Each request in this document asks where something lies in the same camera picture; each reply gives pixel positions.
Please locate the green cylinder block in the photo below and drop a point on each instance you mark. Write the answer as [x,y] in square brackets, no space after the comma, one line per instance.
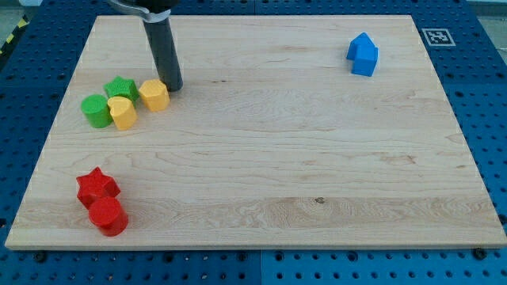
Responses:
[96,111]

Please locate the red star block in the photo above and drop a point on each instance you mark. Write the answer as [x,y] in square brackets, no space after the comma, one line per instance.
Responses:
[94,186]

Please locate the yellow hexagon block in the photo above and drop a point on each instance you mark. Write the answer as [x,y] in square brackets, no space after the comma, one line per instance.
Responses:
[154,95]

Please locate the yellow heart block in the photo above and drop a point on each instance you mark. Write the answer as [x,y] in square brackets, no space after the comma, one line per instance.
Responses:
[122,112]

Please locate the wooden board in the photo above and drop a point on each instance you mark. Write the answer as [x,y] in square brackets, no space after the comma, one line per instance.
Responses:
[272,143]

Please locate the blue arrow-shaped block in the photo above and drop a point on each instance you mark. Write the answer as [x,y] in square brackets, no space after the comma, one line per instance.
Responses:
[363,40]

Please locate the blue cube block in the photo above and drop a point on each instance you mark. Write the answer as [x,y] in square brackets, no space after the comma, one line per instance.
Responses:
[365,60]

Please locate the silver clamp robot mount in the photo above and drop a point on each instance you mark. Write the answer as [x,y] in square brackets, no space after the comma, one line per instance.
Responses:
[150,11]

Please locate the green star block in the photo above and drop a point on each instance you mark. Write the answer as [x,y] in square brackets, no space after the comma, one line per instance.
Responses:
[122,87]

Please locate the white fiducial marker tag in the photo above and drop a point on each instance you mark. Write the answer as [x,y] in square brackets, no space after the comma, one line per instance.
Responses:
[438,37]

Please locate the red cylinder block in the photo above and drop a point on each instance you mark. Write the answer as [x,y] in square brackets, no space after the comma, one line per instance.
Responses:
[108,215]

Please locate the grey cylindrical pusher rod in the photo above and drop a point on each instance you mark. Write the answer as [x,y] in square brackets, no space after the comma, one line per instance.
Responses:
[164,53]

